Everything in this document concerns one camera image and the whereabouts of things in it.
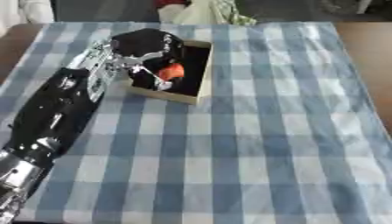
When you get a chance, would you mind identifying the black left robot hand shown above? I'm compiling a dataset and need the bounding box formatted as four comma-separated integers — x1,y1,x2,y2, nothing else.
108,28,187,92

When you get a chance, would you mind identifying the orange toy block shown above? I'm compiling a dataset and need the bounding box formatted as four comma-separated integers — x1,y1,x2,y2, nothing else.
156,62,186,81

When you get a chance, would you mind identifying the tan cardboard box black inside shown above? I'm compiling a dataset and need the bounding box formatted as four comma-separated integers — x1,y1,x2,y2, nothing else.
121,39,214,106

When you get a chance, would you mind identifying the person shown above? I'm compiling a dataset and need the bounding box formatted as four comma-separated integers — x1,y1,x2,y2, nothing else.
153,0,216,25

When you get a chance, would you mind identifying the green and white checked cloth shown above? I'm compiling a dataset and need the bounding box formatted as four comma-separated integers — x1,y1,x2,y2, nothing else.
209,0,259,26

